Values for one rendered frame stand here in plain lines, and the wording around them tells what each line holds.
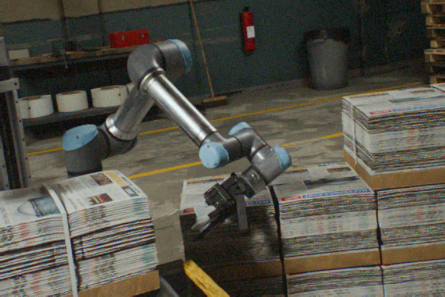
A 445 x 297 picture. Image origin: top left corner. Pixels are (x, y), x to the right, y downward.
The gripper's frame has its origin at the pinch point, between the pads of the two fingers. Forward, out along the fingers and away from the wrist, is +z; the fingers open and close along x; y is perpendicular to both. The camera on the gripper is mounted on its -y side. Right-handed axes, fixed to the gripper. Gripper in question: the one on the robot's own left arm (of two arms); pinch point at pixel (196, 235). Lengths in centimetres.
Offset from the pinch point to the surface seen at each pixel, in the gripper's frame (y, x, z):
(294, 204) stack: -8.9, -9.2, -29.6
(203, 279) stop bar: -16.3, 28.1, 9.1
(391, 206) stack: -27, -11, -52
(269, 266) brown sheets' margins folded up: -16.2, -20.1, -13.8
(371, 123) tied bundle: -8, 4, -59
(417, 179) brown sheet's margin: -27, -6, -61
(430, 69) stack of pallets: 126, -557, -424
